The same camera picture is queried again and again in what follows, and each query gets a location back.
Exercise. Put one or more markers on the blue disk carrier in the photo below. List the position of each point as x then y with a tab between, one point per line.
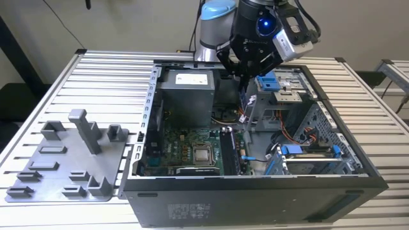
269	85

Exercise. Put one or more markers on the metal slat side table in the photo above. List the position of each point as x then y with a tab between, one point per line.
396	72

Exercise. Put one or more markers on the black hanging object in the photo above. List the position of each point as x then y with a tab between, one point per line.
88	4

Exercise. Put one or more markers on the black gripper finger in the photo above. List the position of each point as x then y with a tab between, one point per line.
272	63
224	55

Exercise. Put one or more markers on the black graphics card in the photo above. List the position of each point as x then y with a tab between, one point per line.
198	170

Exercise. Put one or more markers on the grey metal drive cage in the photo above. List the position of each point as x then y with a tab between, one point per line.
265	105

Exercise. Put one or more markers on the hard disk in blue carrier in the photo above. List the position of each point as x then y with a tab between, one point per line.
307	165

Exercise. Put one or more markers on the dark background box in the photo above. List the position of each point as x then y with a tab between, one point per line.
371	79

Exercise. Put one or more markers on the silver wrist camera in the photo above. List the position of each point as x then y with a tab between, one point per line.
289	45

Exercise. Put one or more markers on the grey parts rack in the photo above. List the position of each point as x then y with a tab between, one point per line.
74	155

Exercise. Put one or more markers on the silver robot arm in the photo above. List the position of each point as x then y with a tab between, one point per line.
214	28

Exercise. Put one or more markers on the black table end cap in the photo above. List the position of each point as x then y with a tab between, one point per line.
387	61
340	60
80	51

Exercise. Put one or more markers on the grey power supply unit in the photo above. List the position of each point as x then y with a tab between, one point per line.
186	105

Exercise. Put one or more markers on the black PC case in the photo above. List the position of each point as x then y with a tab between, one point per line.
224	203

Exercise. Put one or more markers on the silver CPU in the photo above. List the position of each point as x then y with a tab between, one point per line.
202	155

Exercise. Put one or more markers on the green motherboard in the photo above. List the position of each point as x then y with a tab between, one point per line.
174	146

